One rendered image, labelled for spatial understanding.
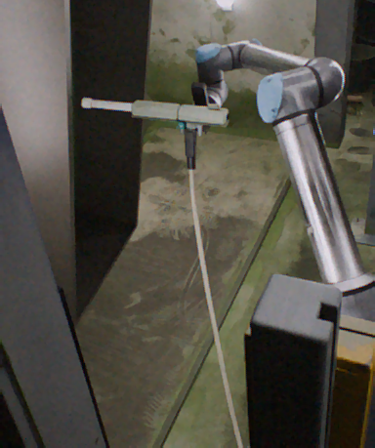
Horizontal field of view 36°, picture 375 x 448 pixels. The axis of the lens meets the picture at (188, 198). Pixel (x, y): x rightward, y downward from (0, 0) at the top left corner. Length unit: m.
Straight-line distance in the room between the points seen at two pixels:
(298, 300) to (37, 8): 1.11
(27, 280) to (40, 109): 0.71
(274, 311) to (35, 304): 0.59
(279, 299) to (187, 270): 2.40
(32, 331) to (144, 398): 1.44
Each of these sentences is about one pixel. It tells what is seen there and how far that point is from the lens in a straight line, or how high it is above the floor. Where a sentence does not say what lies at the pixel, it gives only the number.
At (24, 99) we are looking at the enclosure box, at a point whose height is 1.35.
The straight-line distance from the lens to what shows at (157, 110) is 1.82.
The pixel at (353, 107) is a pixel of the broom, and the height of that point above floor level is 0.04.
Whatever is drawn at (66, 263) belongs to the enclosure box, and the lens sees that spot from 1.88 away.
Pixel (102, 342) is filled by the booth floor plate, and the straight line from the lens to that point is 2.62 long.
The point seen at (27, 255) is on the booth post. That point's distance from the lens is 0.93.
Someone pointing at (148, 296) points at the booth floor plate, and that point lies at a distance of 2.76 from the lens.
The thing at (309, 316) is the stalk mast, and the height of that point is 1.64.
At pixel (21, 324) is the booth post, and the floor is 1.31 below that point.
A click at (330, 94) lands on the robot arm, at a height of 1.29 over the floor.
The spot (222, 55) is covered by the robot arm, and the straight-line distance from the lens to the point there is 2.04.
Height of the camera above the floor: 1.97
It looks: 35 degrees down
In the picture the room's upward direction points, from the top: 6 degrees counter-clockwise
